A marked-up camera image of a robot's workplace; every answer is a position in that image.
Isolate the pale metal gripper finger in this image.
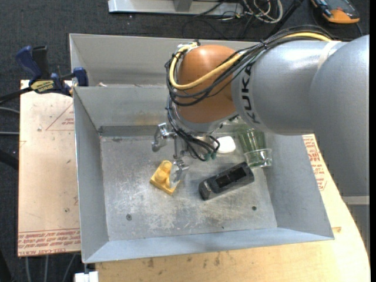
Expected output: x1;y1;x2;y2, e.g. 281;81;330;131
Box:
171;138;190;185
151;122;172;153

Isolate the yellow toy figure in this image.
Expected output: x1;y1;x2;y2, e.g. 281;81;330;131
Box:
149;160;179;196

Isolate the white oval soap bar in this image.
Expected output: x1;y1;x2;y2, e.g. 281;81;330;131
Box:
216;135;237;155

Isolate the black rectangular case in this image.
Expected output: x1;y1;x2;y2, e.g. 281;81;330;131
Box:
197;161;256;202

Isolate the grey metal bin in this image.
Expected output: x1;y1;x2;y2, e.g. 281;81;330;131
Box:
69;33;335;264

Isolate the clear glass cup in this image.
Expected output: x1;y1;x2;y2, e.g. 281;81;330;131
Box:
234;127;274;169

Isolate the brown cardboard board, red print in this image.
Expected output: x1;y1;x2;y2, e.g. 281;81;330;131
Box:
17;79;343;258

